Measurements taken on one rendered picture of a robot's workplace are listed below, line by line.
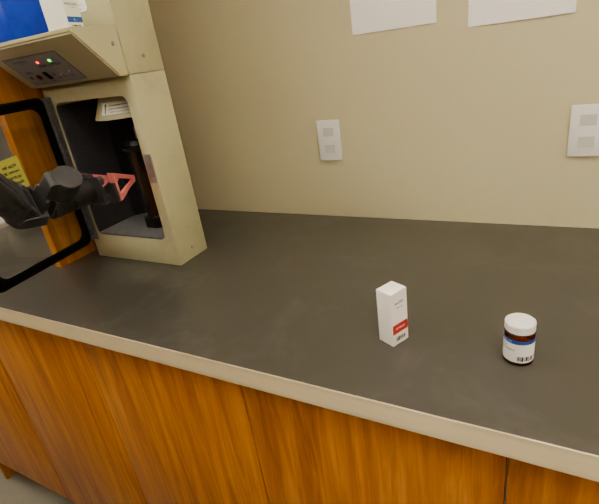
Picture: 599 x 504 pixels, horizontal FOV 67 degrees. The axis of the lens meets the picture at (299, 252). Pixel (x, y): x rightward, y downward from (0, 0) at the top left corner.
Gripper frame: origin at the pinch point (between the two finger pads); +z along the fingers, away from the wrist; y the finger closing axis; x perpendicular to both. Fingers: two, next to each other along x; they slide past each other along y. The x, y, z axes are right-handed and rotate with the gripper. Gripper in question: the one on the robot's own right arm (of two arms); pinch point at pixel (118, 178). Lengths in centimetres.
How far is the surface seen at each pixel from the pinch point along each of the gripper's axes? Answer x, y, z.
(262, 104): -8.2, -15.6, 45.3
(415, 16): -24, -62, 47
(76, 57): -28.0, -6.5, -5.1
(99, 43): -29.6, -12.4, -3.1
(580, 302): 26, -100, 9
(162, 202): 6.6, -11.0, 1.7
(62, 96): -20.7, 12.7, 1.5
